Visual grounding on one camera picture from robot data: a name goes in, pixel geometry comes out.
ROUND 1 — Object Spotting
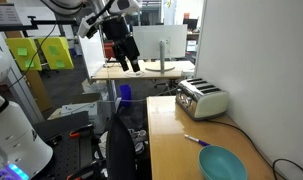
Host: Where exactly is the black toaster power cable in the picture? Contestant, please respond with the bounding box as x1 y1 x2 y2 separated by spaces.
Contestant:
205 118 303 180

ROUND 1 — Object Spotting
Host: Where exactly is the white computer monitor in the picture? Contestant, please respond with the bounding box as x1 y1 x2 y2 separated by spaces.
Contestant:
133 25 187 74

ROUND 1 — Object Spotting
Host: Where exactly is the cream and chrome toaster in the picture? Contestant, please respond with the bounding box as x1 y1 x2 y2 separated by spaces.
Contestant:
176 78 229 121

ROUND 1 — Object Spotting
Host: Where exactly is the left yellow paper tray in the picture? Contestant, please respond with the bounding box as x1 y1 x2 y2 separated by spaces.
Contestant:
6 38 42 71

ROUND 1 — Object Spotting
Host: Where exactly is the purple and white pen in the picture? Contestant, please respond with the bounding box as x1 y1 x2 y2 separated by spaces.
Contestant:
184 134 210 147

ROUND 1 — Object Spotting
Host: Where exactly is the white cardboard box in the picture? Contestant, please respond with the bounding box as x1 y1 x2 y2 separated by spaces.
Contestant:
61 102 107 134

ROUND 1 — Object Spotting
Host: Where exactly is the orange handled clamp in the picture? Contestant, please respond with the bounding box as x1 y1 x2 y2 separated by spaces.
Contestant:
69 124 93 138
66 161 99 180

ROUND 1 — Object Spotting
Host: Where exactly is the light wooden background desk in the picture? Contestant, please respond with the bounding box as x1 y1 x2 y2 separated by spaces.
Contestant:
91 60 195 80

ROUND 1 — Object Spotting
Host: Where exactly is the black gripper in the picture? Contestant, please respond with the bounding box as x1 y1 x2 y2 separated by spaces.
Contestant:
102 16 140 72

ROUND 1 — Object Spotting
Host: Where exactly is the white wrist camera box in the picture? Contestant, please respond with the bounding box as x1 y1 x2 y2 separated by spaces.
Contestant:
77 13 102 39

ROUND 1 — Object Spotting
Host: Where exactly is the teal bowl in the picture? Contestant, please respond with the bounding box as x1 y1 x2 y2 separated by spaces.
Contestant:
198 145 248 180

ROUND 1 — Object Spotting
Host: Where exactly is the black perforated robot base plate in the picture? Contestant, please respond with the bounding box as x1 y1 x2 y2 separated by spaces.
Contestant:
31 112 105 180

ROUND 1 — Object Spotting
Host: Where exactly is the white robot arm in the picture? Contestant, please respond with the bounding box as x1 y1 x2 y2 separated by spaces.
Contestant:
0 51 53 180

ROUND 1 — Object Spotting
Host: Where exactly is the right yellow paper tray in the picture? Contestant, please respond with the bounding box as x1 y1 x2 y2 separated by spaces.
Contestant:
38 37 74 70

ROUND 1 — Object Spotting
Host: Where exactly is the yellow paper tray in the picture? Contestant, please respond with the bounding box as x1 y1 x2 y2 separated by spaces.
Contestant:
6 38 42 71
38 37 74 70

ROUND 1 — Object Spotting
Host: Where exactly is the blue bin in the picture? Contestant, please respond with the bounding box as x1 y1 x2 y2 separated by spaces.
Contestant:
119 84 132 106

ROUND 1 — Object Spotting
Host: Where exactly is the black office chair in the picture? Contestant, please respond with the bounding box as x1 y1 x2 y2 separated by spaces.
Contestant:
106 114 137 180

